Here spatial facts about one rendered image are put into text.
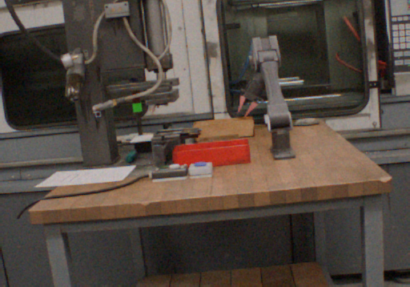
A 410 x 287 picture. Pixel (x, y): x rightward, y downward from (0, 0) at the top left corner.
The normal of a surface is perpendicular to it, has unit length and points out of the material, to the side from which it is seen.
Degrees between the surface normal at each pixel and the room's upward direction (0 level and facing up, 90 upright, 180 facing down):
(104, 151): 90
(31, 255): 90
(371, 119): 90
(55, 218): 90
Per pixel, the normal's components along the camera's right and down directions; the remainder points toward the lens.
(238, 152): -0.06, 0.17
